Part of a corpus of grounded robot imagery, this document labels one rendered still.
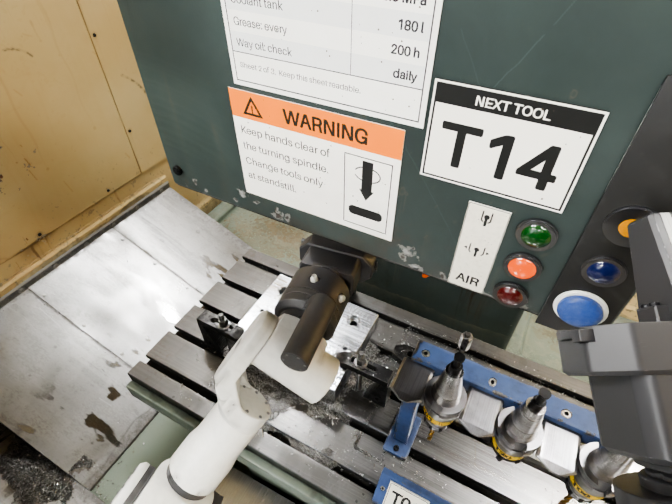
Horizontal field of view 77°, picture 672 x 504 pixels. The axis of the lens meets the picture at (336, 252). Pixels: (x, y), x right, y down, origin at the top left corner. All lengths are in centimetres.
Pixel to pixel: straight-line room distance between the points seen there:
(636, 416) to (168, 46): 40
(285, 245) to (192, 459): 133
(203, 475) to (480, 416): 39
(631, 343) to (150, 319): 140
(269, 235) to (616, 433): 172
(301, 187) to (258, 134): 6
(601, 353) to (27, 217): 145
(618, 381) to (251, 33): 31
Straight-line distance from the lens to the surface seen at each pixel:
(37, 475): 145
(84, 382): 146
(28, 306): 157
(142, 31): 43
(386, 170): 33
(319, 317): 51
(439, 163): 31
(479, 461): 103
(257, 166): 41
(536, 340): 166
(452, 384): 65
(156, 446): 139
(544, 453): 72
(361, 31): 30
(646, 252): 29
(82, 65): 152
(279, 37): 34
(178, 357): 116
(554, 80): 28
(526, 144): 29
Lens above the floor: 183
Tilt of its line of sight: 44 degrees down
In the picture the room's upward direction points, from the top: straight up
